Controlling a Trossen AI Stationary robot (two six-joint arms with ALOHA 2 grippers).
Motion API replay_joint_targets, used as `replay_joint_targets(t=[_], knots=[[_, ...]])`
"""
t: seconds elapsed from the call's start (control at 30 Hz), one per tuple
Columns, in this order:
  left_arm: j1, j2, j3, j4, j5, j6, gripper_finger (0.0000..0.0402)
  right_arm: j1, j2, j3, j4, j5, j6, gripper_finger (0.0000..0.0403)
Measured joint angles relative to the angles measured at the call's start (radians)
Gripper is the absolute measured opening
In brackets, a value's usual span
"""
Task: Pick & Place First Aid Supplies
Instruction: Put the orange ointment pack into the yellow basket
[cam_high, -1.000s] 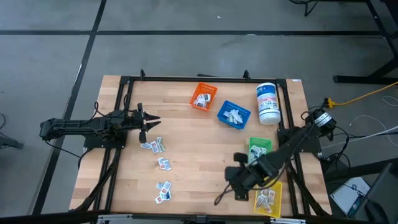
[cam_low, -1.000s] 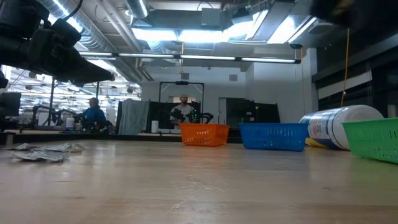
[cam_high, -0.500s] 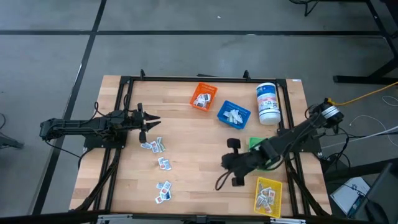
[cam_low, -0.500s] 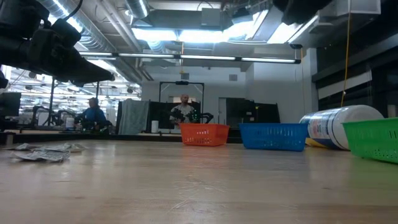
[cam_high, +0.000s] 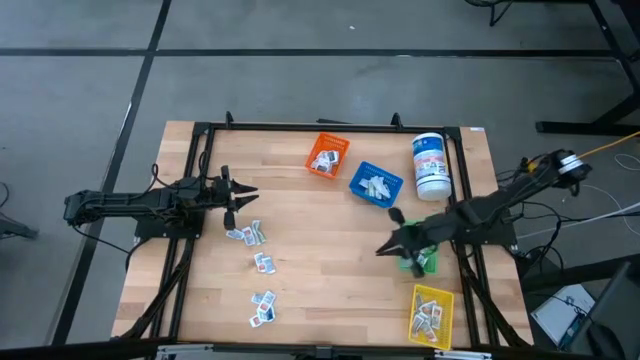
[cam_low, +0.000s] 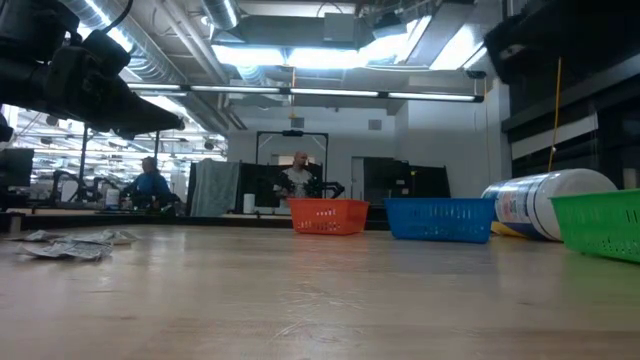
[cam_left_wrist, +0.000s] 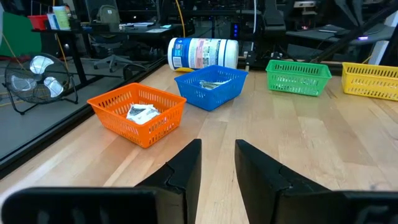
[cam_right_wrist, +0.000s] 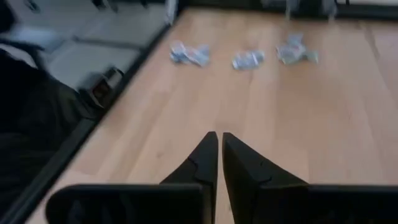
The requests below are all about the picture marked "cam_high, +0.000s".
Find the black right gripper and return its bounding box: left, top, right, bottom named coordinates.
left=375, top=207, right=450, bottom=279

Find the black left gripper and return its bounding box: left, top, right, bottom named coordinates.
left=212, top=164, right=261, bottom=231

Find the green plastic basket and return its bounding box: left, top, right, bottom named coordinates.
left=397, top=219, right=440, bottom=276

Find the blue plastic basket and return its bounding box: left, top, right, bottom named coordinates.
left=348, top=160, right=405, bottom=209

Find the yellow plastic basket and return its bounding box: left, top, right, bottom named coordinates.
left=408, top=284, right=455, bottom=351

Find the orange plastic basket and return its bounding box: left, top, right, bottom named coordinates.
left=305, top=132, right=351, bottom=180

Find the white wipes canister blue label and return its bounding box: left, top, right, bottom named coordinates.
left=412, top=132, right=453, bottom=202

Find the white paper box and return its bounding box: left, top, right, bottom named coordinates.
left=530, top=283, right=597, bottom=347

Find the black floor beam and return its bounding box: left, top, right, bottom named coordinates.
left=522, top=253, right=640, bottom=292

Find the black front crossbar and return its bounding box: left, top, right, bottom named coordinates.
left=0, top=337, right=601, bottom=360

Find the black handheld device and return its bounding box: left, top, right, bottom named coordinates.
left=585, top=323, right=621, bottom=360

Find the black chair base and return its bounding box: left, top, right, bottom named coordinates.
left=0, top=214, right=40, bottom=241
left=464, top=0, right=516, bottom=27

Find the black monitor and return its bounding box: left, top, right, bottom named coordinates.
left=569, top=260, right=640, bottom=360

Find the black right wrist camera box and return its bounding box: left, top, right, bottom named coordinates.
left=444, top=199, right=482, bottom=232

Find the black aluminium table frame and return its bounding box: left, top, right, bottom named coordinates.
left=112, top=110, right=534, bottom=360

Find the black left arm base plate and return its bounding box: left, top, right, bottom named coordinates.
left=134, top=207, right=206, bottom=240

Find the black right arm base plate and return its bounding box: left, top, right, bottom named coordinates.
left=477, top=217, right=519, bottom=246

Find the silver metal bracket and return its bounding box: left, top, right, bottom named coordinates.
left=154, top=343, right=215, bottom=360
left=433, top=349, right=494, bottom=360

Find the white floor cable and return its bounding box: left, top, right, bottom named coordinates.
left=517, top=199, right=640, bottom=240

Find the black desk leg frame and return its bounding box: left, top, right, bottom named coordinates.
left=536, top=0, right=640, bottom=137

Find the yellow extension cord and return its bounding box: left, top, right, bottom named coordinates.
left=524, top=130, right=640, bottom=171

